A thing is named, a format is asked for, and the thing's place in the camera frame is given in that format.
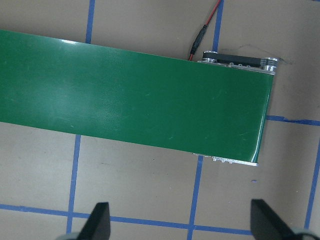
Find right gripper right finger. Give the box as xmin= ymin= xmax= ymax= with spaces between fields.
xmin=250 ymin=199 xmax=298 ymax=240

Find red black conveyor wire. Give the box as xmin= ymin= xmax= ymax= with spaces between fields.
xmin=187 ymin=0 xmax=223 ymax=62

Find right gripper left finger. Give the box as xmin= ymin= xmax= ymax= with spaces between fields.
xmin=77 ymin=202 xmax=111 ymax=240

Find green conveyor belt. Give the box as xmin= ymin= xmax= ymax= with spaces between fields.
xmin=0 ymin=30 xmax=274 ymax=166

